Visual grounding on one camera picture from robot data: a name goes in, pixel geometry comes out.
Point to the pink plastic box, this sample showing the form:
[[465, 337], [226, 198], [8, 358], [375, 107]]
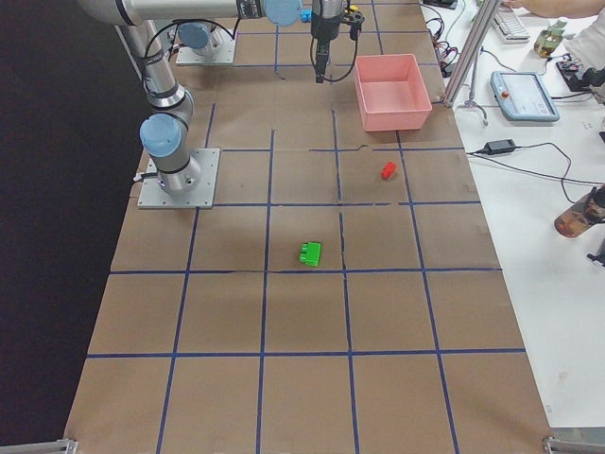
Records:
[[391, 93]]

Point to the red toy block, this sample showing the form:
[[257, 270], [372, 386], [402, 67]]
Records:
[[388, 170]]

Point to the green toy block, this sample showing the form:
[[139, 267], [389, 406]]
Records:
[[310, 253]]

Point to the white keyboard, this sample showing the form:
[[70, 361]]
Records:
[[509, 28]]

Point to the teach pendant tablet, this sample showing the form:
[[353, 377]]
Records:
[[522, 96]]

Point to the black power adapter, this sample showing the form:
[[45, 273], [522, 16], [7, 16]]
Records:
[[499, 147]]

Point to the brown glass bottle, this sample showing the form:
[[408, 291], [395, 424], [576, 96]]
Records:
[[587, 212]]

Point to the aluminium frame post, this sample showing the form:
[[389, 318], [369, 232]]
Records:
[[469, 52]]

